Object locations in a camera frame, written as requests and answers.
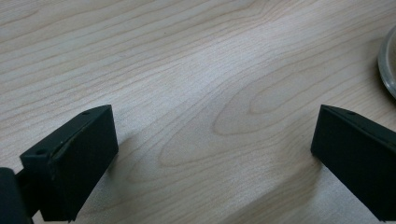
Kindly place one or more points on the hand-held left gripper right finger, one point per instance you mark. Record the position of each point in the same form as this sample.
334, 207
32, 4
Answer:
358, 155

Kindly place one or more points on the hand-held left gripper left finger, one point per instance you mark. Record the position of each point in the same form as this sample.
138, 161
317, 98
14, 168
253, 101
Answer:
74, 161

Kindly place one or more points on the clear glass spice jar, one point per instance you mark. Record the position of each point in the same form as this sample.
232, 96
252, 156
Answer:
388, 62

